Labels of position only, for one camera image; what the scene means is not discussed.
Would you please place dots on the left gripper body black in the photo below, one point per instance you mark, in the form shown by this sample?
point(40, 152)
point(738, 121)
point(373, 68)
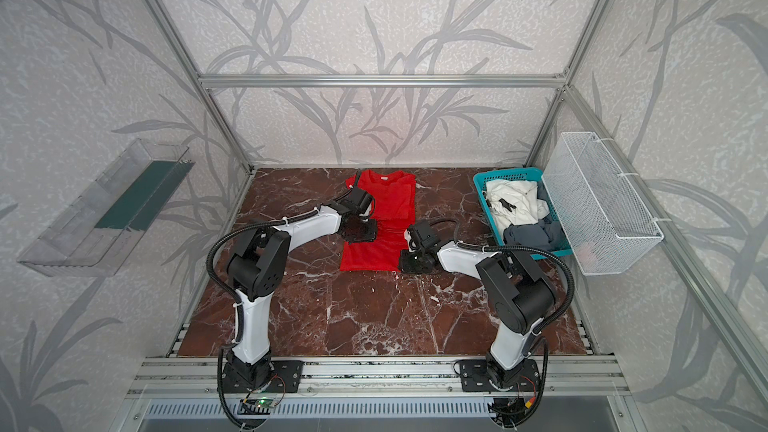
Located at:
point(360, 229)

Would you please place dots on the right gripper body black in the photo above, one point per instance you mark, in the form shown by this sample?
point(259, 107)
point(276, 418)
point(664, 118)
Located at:
point(414, 260)

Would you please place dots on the red t shirt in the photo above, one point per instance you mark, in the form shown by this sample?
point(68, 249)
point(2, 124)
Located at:
point(394, 212)

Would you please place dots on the teal plastic laundry basket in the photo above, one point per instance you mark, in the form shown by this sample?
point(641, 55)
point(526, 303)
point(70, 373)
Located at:
point(527, 174)

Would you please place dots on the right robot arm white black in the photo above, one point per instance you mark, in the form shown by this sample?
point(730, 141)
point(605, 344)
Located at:
point(518, 291)

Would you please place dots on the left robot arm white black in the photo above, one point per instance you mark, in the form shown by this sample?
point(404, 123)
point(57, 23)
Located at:
point(249, 264)

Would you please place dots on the white t shirt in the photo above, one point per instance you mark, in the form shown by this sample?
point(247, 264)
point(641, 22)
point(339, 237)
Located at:
point(515, 203)

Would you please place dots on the grey t shirt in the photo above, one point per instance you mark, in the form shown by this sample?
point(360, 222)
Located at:
point(546, 235)

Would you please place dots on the green circuit board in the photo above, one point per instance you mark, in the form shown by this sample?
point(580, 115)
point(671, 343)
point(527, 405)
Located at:
point(258, 406)

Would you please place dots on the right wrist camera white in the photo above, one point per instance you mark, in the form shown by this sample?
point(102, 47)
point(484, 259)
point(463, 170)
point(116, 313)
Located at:
point(409, 240)

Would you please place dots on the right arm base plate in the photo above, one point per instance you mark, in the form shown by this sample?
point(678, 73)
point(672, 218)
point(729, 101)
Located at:
point(474, 375)

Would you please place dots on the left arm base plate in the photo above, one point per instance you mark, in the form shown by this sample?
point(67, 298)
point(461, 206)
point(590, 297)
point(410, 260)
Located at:
point(283, 376)

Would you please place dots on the white wire mesh basket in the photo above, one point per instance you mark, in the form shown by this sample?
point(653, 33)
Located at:
point(607, 224)

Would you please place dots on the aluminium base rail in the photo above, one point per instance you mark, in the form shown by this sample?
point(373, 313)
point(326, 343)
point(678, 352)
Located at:
point(387, 376)

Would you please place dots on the clear acrylic wall shelf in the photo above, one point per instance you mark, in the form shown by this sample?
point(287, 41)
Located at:
point(95, 235)

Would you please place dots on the aluminium frame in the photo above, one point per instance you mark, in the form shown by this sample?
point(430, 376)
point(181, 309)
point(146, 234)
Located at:
point(741, 342)

